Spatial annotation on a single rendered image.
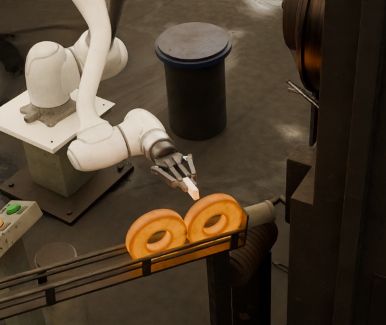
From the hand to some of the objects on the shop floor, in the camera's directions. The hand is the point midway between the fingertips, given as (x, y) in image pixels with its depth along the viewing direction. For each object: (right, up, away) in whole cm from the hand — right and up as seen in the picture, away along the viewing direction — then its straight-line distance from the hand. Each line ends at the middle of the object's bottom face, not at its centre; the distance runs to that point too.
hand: (191, 188), depth 210 cm
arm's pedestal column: (-52, 0, +115) cm, 126 cm away
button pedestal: (-51, -57, +48) cm, 90 cm away
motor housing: (+18, -54, +46) cm, 73 cm away
